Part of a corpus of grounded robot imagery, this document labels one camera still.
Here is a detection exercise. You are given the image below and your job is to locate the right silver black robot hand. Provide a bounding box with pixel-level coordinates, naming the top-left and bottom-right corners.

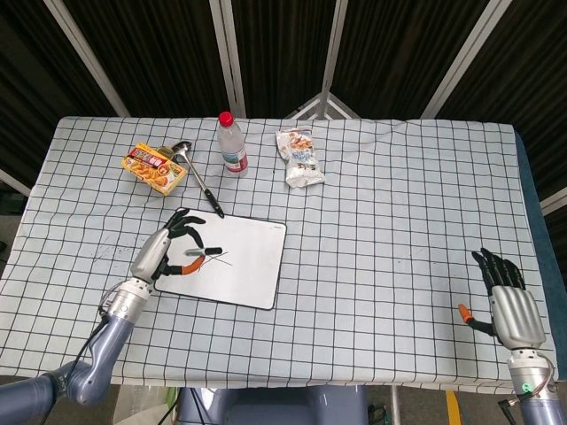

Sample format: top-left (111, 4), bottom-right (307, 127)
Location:
top-left (457, 247), bottom-right (547, 351)

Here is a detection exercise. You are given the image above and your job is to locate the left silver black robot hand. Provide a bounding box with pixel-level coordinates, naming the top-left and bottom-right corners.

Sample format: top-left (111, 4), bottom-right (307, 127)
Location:
top-left (129, 210), bottom-right (209, 282)

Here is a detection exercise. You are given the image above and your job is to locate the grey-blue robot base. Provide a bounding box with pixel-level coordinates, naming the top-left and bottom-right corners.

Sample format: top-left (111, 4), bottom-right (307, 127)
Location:
top-left (175, 383), bottom-right (369, 425)

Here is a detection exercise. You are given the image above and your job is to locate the yellow curry box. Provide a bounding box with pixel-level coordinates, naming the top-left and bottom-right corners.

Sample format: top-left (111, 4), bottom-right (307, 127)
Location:
top-left (121, 142), bottom-right (189, 197)

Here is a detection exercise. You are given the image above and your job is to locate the blue table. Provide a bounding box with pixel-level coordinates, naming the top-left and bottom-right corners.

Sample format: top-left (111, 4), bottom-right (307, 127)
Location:
top-left (513, 127), bottom-right (560, 355)

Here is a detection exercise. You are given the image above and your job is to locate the white drawing board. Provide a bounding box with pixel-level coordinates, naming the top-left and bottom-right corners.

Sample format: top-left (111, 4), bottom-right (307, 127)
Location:
top-left (153, 206), bottom-right (288, 311)

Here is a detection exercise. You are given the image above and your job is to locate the clear bottle red cap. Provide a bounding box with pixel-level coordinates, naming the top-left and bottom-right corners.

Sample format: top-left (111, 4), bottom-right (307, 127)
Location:
top-left (216, 111), bottom-right (249, 177)

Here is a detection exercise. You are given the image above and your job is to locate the metal table leg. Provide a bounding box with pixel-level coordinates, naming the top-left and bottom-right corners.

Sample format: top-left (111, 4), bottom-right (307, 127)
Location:
top-left (389, 385), bottom-right (402, 425)

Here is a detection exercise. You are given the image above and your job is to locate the white checkered tablecloth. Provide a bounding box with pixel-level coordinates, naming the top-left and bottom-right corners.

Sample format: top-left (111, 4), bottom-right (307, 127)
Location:
top-left (0, 115), bottom-right (557, 395)

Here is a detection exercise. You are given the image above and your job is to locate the white snack bag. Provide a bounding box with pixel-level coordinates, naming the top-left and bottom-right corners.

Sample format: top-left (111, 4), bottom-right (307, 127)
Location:
top-left (276, 126), bottom-right (327, 189)

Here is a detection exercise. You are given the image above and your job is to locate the white triangular partition foot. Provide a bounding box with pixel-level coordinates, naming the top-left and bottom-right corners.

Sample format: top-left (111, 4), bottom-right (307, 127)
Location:
top-left (283, 91), bottom-right (361, 120)

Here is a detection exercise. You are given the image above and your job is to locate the metal ladle black handle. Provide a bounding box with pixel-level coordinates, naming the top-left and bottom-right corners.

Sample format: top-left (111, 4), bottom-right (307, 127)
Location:
top-left (170, 139), bottom-right (226, 220)

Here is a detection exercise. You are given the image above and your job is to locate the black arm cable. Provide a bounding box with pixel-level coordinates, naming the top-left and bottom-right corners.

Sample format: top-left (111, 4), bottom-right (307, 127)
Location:
top-left (64, 316), bottom-right (111, 382)

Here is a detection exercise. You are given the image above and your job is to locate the white partition frame bar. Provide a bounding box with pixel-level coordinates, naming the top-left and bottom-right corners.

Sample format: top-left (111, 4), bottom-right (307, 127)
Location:
top-left (540, 188), bottom-right (567, 217)
top-left (0, 167), bottom-right (32, 197)

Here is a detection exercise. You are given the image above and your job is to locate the white partition frame post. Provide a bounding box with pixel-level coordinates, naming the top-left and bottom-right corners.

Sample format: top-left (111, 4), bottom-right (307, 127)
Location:
top-left (420, 0), bottom-right (515, 120)
top-left (209, 0), bottom-right (247, 119)
top-left (43, 0), bottom-right (130, 117)
top-left (318, 0), bottom-right (350, 97)

